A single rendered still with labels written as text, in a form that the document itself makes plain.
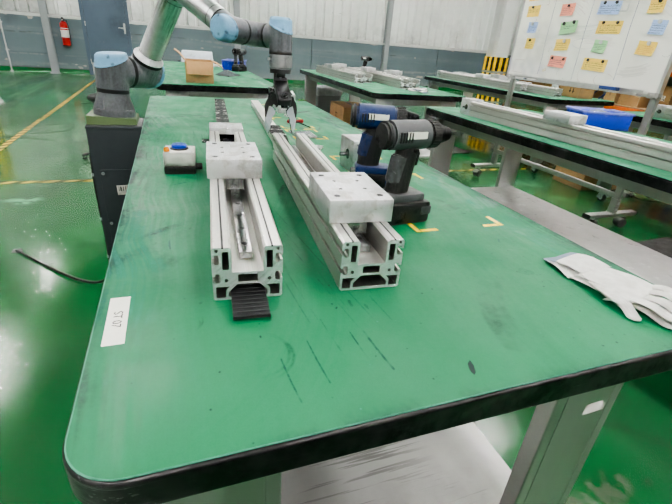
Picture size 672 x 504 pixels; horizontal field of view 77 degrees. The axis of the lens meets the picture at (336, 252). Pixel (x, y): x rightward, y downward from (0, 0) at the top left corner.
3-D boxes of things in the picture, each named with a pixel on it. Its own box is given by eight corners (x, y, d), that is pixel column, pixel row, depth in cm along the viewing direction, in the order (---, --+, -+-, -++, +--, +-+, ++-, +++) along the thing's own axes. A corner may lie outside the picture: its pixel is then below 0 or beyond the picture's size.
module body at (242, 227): (210, 159, 130) (209, 131, 127) (244, 159, 133) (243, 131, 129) (213, 300, 62) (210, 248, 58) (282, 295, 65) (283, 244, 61)
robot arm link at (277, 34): (277, 17, 141) (298, 18, 138) (276, 53, 146) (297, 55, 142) (262, 15, 135) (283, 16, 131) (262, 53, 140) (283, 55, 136)
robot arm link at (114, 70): (88, 85, 164) (84, 47, 158) (120, 86, 175) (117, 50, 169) (108, 90, 159) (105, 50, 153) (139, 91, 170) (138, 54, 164)
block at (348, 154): (332, 164, 136) (334, 134, 131) (364, 163, 140) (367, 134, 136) (344, 173, 127) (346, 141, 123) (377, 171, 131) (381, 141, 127)
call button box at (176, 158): (167, 166, 120) (164, 144, 118) (202, 166, 123) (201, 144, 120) (164, 174, 114) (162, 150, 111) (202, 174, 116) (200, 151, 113)
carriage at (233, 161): (208, 170, 100) (206, 141, 97) (255, 170, 103) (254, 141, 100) (208, 192, 87) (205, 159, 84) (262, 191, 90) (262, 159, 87)
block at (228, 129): (203, 152, 138) (201, 121, 133) (242, 152, 141) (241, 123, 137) (202, 159, 130) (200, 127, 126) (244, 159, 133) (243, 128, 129)
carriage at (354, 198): (308, 205, 84) (309, 171, 81) (360, 204, 87) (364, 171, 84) (327, 239, 70) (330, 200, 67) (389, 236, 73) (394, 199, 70)
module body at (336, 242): (272, 159, 135) (273, 132, 132) (303, 159, 138) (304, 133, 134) (338, 290, 67) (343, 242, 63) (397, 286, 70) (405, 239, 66)
